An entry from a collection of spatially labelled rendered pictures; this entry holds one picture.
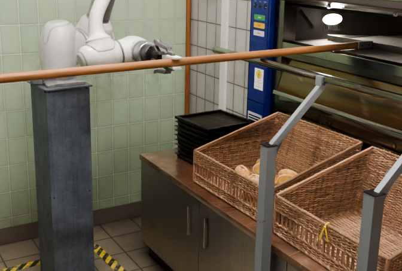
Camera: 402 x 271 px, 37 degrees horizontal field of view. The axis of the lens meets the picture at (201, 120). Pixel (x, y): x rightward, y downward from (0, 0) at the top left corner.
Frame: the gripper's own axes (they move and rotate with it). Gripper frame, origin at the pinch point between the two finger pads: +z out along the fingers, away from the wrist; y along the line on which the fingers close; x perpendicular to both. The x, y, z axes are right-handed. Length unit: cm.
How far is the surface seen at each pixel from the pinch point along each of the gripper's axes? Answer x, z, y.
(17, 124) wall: 26, -124, 52
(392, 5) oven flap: -60, 45, -23
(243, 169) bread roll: -46, -18, 55
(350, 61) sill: -75, 13, 3
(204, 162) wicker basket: -27, -20, 49
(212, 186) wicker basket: -27, -13, 57
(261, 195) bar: -15, 36, 41
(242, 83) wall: -77, -64, 27
